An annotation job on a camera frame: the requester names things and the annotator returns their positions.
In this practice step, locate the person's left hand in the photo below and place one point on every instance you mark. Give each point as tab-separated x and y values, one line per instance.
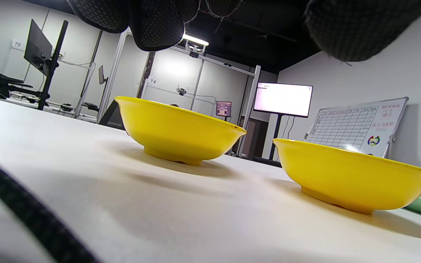
155	22

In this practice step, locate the yellow rice cake bowl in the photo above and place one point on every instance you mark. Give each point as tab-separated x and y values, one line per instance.
349	179

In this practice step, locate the yellow soy sauce bowl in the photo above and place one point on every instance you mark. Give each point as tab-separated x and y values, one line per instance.
177	128

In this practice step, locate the ceiling light bar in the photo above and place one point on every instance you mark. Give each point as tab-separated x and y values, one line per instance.
196	39

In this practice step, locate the small black monitor stand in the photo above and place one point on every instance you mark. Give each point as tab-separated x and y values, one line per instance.
101	75

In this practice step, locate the small lit screen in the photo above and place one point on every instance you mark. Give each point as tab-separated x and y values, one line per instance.
224	109

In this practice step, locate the black rolling computer stand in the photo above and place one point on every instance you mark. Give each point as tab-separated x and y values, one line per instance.
51	73

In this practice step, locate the black monitor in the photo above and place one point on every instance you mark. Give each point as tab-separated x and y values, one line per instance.
37	47

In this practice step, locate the large screen on stand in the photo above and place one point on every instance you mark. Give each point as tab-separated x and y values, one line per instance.
283	99

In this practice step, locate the whiteboard with grid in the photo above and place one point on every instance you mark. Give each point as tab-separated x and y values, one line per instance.
356	124

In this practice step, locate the black frame-mounted camera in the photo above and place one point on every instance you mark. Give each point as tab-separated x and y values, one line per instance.
195	54
182	91

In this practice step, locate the white metal frame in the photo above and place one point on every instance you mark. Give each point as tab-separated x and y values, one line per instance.
113	73

